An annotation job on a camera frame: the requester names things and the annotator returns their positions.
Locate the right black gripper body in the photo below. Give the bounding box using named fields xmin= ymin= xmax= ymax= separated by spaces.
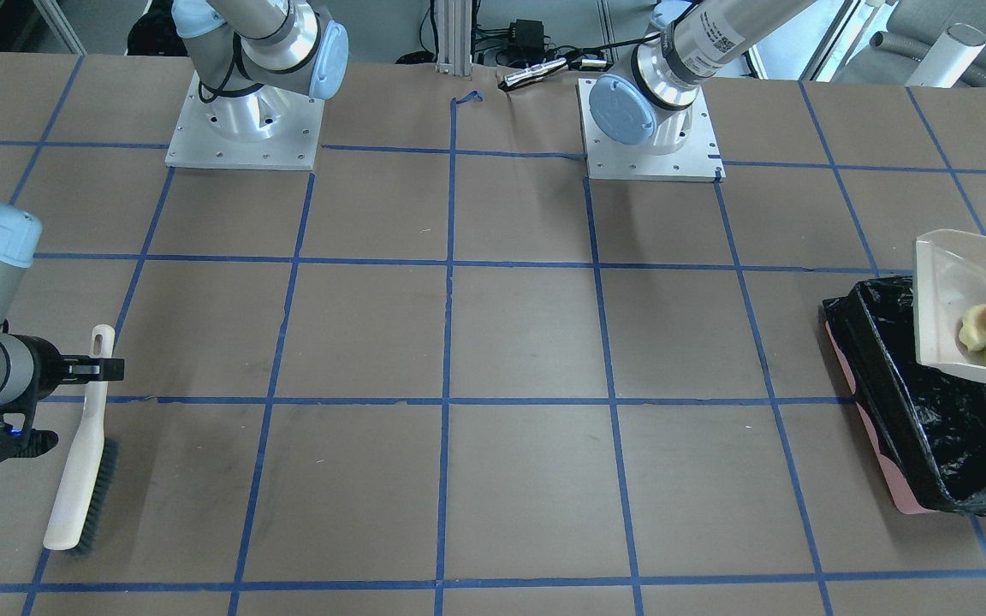
xmin=52 ymin=354 xmax=125 ymax=388

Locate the white hand brush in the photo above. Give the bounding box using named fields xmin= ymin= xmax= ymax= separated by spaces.
xmin=43 ymin=324 xmax=120 ymax=556

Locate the white plastic dustpan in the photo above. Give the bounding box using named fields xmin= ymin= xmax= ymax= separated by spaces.
xmin=912 ymin=228 xmax=986 ymax=388

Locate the pale yellow curved peel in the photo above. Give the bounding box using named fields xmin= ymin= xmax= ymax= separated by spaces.
xmin=958 ymin=304 xmax=986 ymax=366

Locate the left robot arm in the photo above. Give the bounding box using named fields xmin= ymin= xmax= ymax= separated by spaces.
xmin=587 ymin=1 xmax=811 ymax=151

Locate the black trash bag bin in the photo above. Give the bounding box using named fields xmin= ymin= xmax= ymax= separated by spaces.
xmin=821 ymin=276 xmax=986 ymax=516

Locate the black power adapter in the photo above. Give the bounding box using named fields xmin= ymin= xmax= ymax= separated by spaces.
xmin=508 ymin=19 xmax=545 ymax=58

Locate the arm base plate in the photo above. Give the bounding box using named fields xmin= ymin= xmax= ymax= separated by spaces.
xmin=578 ymin=79 xmax=727 ymax=182
xmin=164 ymin=74 xmax=325 ymax=172

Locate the aluminium frame post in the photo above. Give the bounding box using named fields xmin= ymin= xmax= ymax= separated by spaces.
xmin=433 ymin=0 xmax=474 ymax=80

